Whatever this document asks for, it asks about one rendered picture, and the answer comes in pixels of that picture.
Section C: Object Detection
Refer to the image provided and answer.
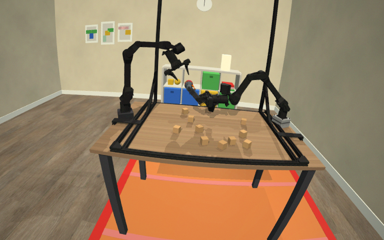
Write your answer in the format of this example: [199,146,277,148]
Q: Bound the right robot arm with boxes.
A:
[119,41,185,113]

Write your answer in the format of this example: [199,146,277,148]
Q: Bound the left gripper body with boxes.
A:
[205,90,221,108]

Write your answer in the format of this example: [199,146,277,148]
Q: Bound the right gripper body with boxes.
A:
[164,56,191,76]

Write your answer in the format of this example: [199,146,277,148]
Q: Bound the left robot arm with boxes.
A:
[220,70,290,119]

